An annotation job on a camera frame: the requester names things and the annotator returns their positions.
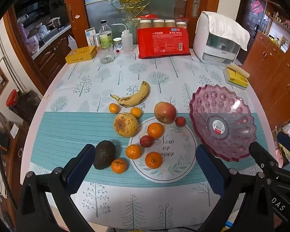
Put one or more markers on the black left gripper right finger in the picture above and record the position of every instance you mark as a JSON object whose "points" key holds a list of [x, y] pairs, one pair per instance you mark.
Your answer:
{"points": [[256, 211]]}

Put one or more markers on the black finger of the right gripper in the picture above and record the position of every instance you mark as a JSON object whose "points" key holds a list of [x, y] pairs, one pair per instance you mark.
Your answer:
{"points": [[263, 158], [284, 140]]}

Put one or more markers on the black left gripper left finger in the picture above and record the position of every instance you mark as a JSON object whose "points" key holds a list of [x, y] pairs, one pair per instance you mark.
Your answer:
{"points": [[34, 212]]}

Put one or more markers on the dark green avocado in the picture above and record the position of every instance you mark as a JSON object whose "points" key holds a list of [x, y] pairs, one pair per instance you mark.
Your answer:
{"points": [[105, 155]]}

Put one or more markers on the small red fruit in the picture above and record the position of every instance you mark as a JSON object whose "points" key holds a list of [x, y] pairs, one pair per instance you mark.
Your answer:
{"points": [[180, 121]]}

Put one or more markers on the red yellow apple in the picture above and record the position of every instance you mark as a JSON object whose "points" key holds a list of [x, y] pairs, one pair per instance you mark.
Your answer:
{"points": [[165, 112]]}

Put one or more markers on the small dark red plum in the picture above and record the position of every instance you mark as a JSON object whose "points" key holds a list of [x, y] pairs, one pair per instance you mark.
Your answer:
{"points": [[146, 141]]}

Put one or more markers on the yellow spotted pear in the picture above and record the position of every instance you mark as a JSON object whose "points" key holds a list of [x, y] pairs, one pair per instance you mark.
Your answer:
{"points": [[126, 125]]}

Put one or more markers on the small tangerine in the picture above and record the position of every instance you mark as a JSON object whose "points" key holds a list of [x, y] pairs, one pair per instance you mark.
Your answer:
{"points": [[137, 112], [114, 108]]}

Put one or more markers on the yellow banana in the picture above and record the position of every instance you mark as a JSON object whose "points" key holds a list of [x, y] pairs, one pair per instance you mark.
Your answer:
{"points": [[135, 99]]}

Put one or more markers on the pink glass fruit bowl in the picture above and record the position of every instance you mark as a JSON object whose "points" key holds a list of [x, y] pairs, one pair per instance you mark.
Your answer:
{"points": [[223, 122]]}

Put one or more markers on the brown wooden cabinet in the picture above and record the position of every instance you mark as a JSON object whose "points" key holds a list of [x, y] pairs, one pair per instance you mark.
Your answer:
{"points": [[269, 69]]}

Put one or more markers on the yellow tissue pack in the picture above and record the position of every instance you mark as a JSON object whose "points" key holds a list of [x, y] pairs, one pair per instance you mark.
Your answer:
{"points": [[236, 76]]}

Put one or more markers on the white countertop appliance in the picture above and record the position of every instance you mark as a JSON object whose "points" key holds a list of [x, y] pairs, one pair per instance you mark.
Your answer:
{"points": [[212, 49]]}

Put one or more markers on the tree print tablecloth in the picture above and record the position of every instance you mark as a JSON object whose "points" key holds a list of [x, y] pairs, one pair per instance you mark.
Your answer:
{"points": [[74, 112]]}

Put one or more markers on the white cloth on appliance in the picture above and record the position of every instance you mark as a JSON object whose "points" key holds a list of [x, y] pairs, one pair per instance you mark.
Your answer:
{"points": [[225, 27]]}

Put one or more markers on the yellow flat box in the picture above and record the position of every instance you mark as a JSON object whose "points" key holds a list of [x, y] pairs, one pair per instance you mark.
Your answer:
{"points": [[81, 55]]}

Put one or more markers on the red snack package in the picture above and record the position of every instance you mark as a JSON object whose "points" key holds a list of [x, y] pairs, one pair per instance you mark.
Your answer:
{"points": [[157, 37]]}

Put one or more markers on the clear drinking glass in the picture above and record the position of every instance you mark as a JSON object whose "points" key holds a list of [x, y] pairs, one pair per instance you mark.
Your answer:
{"points": [[106, 54]]}

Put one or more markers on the small glass jar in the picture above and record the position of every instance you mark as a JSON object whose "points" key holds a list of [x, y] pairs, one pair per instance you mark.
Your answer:
{"points": [[117, 43]]}

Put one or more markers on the small white carton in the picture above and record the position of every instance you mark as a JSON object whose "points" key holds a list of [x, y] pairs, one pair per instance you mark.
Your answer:
{"points": [[89, 33]]}

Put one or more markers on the clear bottle green label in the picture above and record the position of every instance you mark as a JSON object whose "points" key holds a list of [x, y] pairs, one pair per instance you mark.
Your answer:
{"points": [[105, 35]]}

